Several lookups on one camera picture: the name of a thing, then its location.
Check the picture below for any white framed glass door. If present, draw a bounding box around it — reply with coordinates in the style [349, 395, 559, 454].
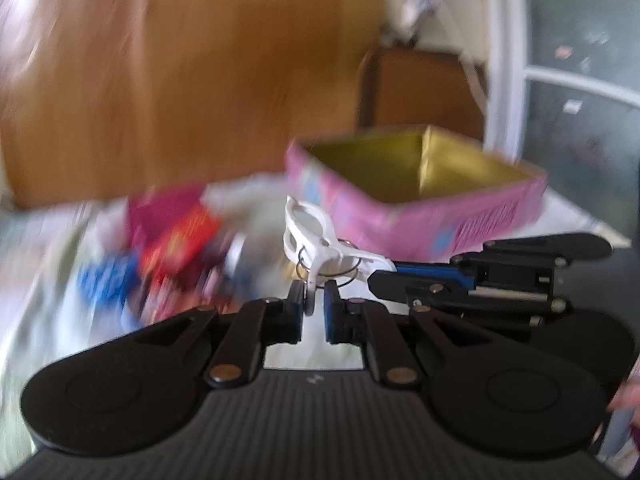
[482, 0, 640, 248]

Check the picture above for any red packet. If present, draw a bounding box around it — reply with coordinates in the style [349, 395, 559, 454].
[139, 204, 227, 282]

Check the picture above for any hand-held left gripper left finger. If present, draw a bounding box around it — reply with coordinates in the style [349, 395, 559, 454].
[134, 281, 306, 389]

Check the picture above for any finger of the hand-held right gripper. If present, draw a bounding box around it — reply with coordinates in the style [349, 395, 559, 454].
[367, 264, 572, 329]
[449, 232, 614, 296]

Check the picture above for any wooden headboard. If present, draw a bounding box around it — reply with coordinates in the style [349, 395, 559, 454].
[0, 0, 387, 208]

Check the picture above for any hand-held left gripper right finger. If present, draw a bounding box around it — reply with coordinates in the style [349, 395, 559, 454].
[323, 280, 502, 387]

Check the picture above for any pink tin box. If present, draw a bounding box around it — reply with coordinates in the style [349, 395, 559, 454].
[284, 125, 549, 264]

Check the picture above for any white bed sheet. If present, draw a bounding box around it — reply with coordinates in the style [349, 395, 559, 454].
[0, 180, 632, 466]

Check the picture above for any person's right hand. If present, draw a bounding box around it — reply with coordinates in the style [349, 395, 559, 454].
[606, 365, 640, 413]

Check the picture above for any blue white-dotted pouch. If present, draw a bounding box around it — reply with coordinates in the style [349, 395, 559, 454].
[76, 251, 142, 312]

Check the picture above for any magenta fabric pouch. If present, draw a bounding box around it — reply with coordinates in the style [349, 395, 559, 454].
[126, 184, 207, 257]

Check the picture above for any white plastic clothes clip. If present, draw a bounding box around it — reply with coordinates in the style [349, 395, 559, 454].
[283, 196, 397, 317]

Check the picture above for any brown mesh chair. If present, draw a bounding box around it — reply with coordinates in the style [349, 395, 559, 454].
[356, 46, 489, 142]

